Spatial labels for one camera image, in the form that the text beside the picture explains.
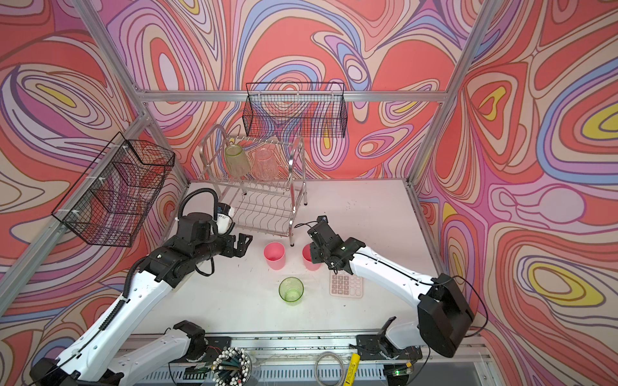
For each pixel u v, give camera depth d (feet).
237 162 2.83
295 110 3.12
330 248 2.01
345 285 2.82
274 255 2.98
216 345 2.45
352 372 2.23
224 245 2.12
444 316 1.35
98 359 1.27
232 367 1.99
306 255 2.76
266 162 2.54
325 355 2.36
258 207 3.41
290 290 2.76
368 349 2.41
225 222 2.13
